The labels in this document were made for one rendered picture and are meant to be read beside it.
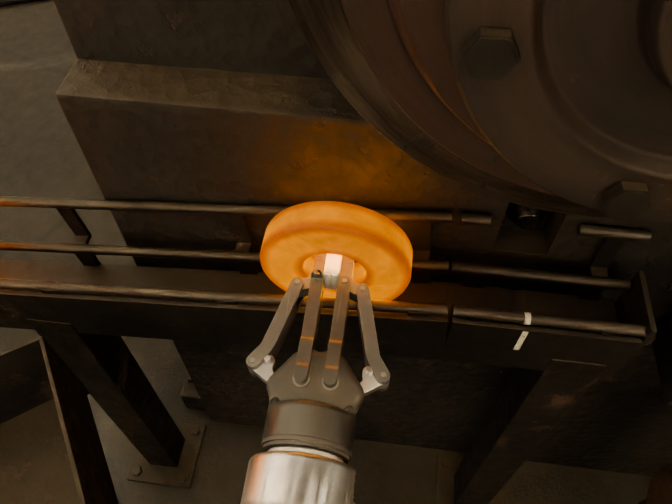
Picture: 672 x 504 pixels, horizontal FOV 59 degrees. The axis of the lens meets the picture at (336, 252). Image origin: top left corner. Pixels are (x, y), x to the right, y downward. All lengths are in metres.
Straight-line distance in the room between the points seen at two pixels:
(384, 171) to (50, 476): 0.47
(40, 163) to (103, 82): 1.32
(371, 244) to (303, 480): 0.22
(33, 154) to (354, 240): 1.53
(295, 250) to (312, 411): 0.17
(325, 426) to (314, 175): 0.26
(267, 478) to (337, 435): 0.06
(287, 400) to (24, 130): 1.68
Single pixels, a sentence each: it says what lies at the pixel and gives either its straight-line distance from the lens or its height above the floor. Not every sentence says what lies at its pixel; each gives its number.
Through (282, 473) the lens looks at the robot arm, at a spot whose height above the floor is 0.79.
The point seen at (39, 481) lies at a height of 0.60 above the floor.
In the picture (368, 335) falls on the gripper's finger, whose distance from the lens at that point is 0.53.
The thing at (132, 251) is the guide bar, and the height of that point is 0.67.
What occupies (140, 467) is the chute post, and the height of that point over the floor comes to 0.01.
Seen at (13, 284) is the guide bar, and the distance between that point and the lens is 0.77.
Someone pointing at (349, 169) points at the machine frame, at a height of 0.81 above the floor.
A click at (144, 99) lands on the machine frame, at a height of 0.87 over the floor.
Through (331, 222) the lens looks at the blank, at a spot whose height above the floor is 0.82.
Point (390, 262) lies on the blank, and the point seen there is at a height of 0.77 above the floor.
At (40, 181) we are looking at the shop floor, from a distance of 1.88.
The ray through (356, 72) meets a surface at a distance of 0.40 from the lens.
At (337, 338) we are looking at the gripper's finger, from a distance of 0.53.
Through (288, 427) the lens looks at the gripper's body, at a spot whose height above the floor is 0.78.
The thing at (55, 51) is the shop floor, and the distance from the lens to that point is 2.36.
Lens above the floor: 1.23
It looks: 54 degrees down
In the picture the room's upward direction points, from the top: straight up
